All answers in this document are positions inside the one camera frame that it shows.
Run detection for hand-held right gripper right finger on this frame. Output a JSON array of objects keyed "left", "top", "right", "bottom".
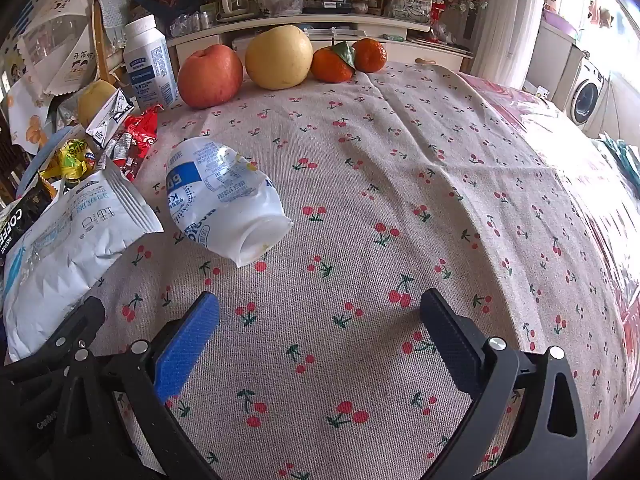
[{"left": 415, "top": 288, "right": 588, "bottom": 480}]

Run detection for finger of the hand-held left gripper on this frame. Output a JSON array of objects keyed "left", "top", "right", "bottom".
[{"left": 0, "top": 296, "right": 106, "bottom": 386}]

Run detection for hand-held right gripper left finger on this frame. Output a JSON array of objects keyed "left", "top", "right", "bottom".
[{"left": 52, "top": 290, "right": 221, "bottom": 480}]

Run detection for large white snack bag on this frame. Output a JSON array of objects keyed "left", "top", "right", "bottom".
[{"left": 2, "top": 167, "right": 165, "bottom": 363}]

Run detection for yellow snack packet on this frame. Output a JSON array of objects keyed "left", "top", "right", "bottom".
[{"left": 42, "top": 138, "right": 99, "bottom": 182}]

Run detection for black coffee packet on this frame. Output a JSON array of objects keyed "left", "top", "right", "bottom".
[{"left": 0, "top": 180, "right": 57, "bottom": 267}]

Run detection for red silver wrapper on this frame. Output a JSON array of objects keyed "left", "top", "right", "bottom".
[
  {"left": 122, "top": 105, "right": 164, "bottom": 163},
  {"left": 106, "top": 135, "right": 147, "bottom": 182}
]

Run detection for light blue plastic stool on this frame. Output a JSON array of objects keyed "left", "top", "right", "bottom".
[{"left": 15, "top": 127, "right": 83, "bottom": 200}]

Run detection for cherry print tablecloth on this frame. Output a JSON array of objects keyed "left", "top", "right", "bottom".
[{"left": 5, "top": 60, "right": 631, "bottom": 480}]

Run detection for silver foil packet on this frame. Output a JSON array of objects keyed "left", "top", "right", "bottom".
[{"left": 86, "top": 87, "right": 136, "bottom": 148}]

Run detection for orange print white paper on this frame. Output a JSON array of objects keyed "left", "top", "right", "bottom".
[{"left": 5, "top": 80, "right": 57, "bottom": 155}]

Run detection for small yellow pear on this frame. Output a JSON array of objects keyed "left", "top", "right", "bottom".
[{"left": 77, "top": 80, "right": 118, "bottom": 126}]

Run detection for red print plastic sheet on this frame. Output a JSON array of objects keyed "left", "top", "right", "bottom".
[{"left": 457, "top": 72, "right": 640, "bottom": 411}]

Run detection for wooden chair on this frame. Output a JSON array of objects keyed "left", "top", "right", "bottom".
[{"left": 92, "top": 0, "right": 133, "bottom": 78}]

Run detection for white blue label bottle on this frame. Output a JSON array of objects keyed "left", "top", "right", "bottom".
[{"left": 122, "top": 15, "right": 179, "bottom": 108}]

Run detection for red apple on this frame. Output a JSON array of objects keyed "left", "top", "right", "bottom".
[{"left": 177, "top": 44, "right": 244, "bottom": 110}]

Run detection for white washing machine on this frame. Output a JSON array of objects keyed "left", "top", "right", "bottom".
[{"left": 567, "top": 50, "right": 612, "bottom": 127}]

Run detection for white sideboard cabinet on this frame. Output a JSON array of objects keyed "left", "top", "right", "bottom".
[{"left": 165, "top": 10, "right": 476, "bottom": 78}]

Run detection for large yellow pear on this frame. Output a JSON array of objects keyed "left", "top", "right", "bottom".
[{"left": 245, "top": 25, "right": 314, "bottom": 91}]

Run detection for blue lace chair cloth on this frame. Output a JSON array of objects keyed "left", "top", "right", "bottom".
[{"left": 95, "top": 0, "right": 132, "bottom": 53}]

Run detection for plain tangerine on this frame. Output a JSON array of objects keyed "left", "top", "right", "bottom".
[{"left": 352, "top": 38, "right": 388, "bottom": 73}]

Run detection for tangerine with green leaf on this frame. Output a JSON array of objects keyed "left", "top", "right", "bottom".
[{"left": 311, "top": 41, "right": 357, "bottom": 84}]

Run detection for row of small glass jars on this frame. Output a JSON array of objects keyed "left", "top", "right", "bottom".
[{"left": 170, "top": 10, "right": 217, "bottom": 37}]

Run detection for white electric kettle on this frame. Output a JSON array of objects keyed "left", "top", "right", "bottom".
[{"left": 220, "top": 0, "right": 257, "bottom": 20}]

